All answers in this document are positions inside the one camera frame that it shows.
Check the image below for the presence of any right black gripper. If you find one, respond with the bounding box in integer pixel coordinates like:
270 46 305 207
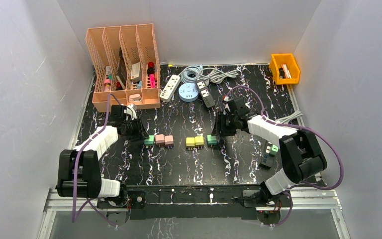
211 111 238 136

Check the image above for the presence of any green plug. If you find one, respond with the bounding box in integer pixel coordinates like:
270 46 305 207
144 135 155 147
206 134 218 147

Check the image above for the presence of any pink plug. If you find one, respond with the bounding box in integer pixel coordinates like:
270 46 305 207
155 134 165 146
164 135 174 148

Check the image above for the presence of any yellow plug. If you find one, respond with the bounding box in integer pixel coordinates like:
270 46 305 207
186 137 195 150
194 136 204 149

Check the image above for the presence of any black power strip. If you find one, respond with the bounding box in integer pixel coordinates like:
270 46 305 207
259 142 279 170
196 80 215 108

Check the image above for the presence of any white power strip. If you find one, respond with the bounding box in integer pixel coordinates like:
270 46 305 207
160 75 181 102

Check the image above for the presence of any round blue power socket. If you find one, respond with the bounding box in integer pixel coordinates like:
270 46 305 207
179 83 199 103

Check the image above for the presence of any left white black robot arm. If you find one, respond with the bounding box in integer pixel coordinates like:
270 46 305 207
57 104 149 207

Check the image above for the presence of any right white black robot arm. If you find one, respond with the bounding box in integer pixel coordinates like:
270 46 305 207
212 97 327 206

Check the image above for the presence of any pink file organizer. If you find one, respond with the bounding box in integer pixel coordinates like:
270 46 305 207
86 23 161 113

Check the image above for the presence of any orange storage bin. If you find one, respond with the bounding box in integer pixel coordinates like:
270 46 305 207
269 53 300 85

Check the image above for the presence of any grey cable bundle with plug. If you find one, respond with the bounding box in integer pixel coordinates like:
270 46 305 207
204 66 241 84

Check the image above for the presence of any coiled grey cable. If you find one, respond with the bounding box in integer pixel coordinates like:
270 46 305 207
180 65 205 85

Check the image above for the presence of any right side white cable bundle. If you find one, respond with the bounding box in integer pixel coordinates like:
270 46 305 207
275 110 304 124

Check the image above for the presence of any aluminium base frame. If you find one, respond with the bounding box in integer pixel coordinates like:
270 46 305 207
38 186 350 239

